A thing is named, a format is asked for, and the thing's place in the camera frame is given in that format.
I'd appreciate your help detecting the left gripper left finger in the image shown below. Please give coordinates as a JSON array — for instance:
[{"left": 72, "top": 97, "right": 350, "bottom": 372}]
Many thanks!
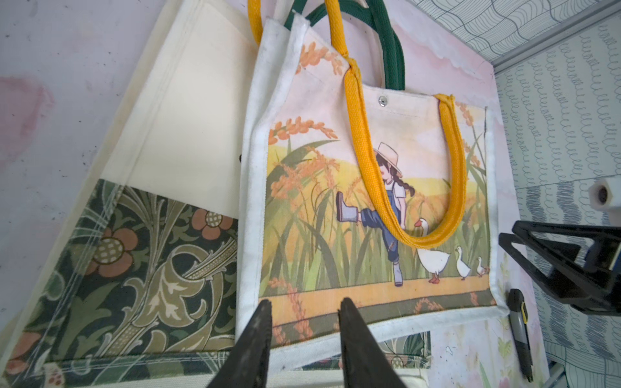
[{"left": 207, "top": 300, "right": 273, "bottom": 388}]

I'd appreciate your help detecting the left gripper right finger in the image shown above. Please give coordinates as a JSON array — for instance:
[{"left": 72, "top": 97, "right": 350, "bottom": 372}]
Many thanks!
[{"left": 338, "top": 297, "right": 405, "bottom": 387}]

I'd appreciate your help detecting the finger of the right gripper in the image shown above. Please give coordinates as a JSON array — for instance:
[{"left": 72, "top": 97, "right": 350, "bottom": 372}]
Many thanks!
[{"left": 498, "top": 221, "right": 620, "bottom": 315}]

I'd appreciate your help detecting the green handled floral tote bag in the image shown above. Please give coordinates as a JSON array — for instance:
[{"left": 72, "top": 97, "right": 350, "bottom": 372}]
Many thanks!
[{"left": 0, "top": 0, "right": 433, "bottom": 388}]

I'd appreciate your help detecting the yellow handled illustrated tote bag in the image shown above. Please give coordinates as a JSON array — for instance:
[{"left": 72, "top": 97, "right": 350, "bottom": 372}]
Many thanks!
[{"left": 237, "top": 1, "right": 509, "bottom": 373}]

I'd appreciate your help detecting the black tool near right arm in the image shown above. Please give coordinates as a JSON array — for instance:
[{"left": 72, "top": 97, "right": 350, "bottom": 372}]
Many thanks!
[{"left": 507, "top": 289, "right": 534, "bottom": 383}]

